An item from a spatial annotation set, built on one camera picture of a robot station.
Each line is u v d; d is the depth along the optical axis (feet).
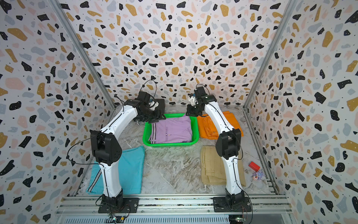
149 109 2.70
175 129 3.31
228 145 1.89
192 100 2.87
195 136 3.05
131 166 2.84
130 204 2.42
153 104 2.69
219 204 2.44
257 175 2.67
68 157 2.62
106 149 1.72
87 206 2.46
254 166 2.82
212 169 2.75
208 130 3.38
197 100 2.30
